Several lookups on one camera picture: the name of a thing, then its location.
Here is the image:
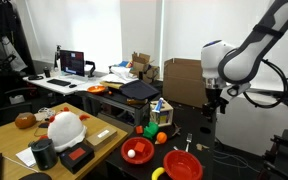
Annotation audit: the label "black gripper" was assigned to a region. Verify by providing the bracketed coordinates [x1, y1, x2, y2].
[202, 87, 230, 118]

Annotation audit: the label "red plastic bowl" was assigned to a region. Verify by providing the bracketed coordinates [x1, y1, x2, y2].
[162, 149, 204, 180]
[120, 136, 156, 165]

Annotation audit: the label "orange bowl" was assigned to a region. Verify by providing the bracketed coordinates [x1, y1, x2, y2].
[86, 84, 108, 95]

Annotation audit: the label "large cardboard box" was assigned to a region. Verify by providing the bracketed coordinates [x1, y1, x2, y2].
[162, 57, 208, 108]

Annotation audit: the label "silver metal fork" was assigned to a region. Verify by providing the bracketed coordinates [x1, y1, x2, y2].
[184, 132, 194, 153]

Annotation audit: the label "wooden shape sorter box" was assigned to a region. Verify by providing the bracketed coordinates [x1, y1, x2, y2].
[149, 99, 174, 128]

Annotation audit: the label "blue white toothpaste tube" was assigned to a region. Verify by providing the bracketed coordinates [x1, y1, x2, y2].
[151, 97, 165, 114]

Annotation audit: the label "orange ball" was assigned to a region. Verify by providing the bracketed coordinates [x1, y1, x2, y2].
[156, 131, 168, 145]

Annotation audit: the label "green toy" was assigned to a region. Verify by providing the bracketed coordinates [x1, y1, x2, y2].
[142, 121, 160, 140]

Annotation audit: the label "small open cardboard box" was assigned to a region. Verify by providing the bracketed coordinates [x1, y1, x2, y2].
[129, 52, 161, 84]

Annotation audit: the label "red cube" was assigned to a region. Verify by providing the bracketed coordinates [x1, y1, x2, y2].
[133, 141, 147, 154]

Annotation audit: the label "yellow banana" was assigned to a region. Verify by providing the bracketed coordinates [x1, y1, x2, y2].
[151, 166, 167, 180]

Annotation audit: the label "white ball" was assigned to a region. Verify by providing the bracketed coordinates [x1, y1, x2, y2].
[127, 148, 137, 159]

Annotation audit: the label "black metal table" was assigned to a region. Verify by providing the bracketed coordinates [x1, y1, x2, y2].
[75, 89, 152, 126]

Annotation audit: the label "white paper pile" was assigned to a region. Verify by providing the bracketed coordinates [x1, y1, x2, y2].
[98, 65, 140, 85]

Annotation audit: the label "flat tan cardboard box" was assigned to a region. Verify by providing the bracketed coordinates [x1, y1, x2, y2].
[84, 124, 118, 151]

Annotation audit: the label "white desk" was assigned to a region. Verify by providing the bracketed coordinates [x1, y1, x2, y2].
[22, 71, 108, 96]

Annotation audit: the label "black box red top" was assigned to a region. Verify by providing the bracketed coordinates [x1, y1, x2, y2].
[58, 142, 96, 174]

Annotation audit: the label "computer monitor lit screen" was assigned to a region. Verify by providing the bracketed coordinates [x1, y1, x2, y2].
[59, 49, 86, 78]

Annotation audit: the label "white plush toy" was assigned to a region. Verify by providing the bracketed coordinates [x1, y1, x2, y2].
[47, 106, 91, 153]

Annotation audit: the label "black webcam stand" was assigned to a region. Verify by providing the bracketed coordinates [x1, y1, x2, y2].
[53, 44, 62, 71]

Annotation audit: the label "black cup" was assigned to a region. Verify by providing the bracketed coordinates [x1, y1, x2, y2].
[43, 66, 52, 79]

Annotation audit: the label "black cylinder speaker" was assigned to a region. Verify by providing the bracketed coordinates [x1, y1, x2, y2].
[30, 137, 59, 171]

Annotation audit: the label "black headphones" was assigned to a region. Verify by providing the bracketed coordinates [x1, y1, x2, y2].
[27, 74, 44, 81]

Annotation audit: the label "brown ball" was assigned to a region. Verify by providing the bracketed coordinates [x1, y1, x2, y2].
[14, 111, 38, 130]

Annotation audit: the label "black rounded mouse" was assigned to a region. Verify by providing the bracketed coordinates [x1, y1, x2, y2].
[18, 171, 53, 180]

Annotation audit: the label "white paper sheet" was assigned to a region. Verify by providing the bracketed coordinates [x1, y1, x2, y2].
[15, 146, 38, 168]

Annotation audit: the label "black office chair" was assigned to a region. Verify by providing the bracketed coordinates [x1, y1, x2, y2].
[0, 85, 35, 132]

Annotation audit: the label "wooden table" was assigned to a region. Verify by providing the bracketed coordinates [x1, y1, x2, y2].
[0, 102, 129, 180]

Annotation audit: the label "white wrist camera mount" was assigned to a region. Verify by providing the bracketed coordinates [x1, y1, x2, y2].
[222, 81, 252, 101]

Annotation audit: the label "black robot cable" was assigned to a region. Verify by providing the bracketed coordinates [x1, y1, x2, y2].
[228, 59, 288, 109]

